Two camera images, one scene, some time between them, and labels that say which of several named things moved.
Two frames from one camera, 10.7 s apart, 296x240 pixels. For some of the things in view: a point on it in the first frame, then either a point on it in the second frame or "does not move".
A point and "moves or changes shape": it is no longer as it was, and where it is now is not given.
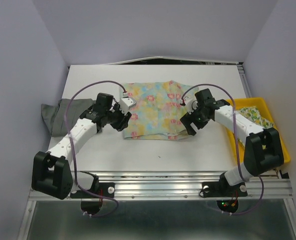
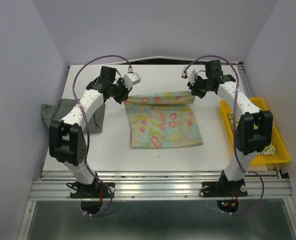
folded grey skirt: [54, 115] does not move
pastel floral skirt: [158, 109] moves or changes shape
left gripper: [124, 124] to [125, 91]
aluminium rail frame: [177, 186] does not move
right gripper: [187, 119] to [194, 88]
